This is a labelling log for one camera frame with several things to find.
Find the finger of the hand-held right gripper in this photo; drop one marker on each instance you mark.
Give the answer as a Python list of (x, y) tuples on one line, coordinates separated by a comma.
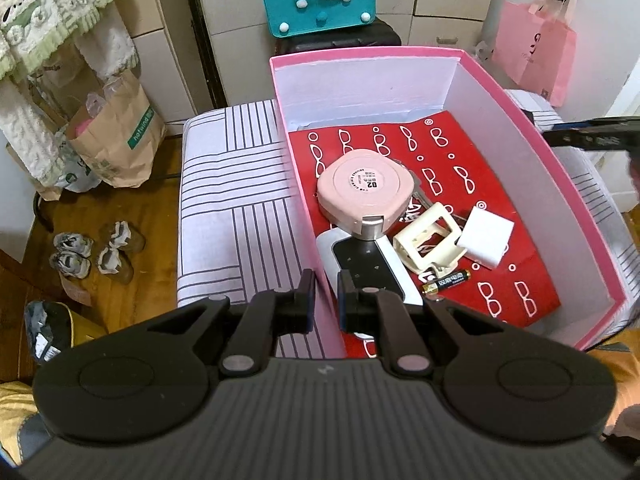
[(595, 135)]

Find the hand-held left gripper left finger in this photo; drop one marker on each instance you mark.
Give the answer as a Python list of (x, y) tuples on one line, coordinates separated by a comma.
[(309, 300)]

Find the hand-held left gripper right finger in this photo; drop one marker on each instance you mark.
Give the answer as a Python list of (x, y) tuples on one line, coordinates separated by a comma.
[(345, 305)]

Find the white black-top pocket device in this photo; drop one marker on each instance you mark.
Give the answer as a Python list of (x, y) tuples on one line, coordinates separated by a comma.
[(365, 260)]

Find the pink cardboard box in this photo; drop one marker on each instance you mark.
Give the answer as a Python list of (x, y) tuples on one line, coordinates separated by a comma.
[(530, 160)]

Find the black gold battery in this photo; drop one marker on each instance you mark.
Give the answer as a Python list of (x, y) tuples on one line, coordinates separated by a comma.
[(447, 281)]

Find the pink rounded case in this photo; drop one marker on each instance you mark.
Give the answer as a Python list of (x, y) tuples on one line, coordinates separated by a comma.
[(365, 185)]

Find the white cube charger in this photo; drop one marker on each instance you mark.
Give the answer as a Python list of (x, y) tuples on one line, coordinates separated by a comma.
[(487, 237)]

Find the pink shopping bag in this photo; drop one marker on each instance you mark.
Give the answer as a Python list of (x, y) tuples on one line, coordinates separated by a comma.
[(535, 50)]

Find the red printed bag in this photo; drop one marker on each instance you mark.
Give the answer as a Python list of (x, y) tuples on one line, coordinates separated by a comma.
[(465, 160)]

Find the brown fuzzy slipper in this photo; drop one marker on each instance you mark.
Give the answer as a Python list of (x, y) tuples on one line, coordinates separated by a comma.
[(122, 236)]

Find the pair of grey shoes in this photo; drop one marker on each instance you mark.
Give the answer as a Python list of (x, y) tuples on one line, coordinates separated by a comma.
[(114, 265)]

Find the brown paper bag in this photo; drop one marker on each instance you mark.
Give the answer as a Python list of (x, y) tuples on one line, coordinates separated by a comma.
[(120, 145)]

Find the yellow bin with dark bag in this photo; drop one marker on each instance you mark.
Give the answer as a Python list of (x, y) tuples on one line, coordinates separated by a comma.
[(55, 330)]

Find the black suitcase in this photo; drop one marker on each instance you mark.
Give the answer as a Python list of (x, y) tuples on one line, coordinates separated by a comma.
[(345, 40)]

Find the green print plastic bag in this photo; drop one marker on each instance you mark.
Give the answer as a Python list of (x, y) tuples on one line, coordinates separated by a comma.
[(75, 170)]

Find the beige wardrobe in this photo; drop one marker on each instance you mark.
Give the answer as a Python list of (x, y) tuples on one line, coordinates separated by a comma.
[(240, 35)]

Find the cream fleece pajamas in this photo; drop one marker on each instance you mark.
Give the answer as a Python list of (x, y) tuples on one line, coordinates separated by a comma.
[(45, 10)]

